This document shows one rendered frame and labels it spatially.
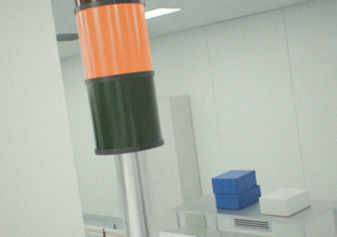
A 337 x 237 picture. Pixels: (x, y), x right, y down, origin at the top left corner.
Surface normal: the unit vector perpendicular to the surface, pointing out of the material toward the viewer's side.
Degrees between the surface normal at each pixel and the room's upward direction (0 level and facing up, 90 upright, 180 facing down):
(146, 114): 90
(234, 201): 90
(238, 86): 90
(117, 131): 90
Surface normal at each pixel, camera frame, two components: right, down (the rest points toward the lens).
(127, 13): 0.53, -0.03
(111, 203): -0.69, 0.13
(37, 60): 0.71, -0.06
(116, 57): 0.09, 0.04
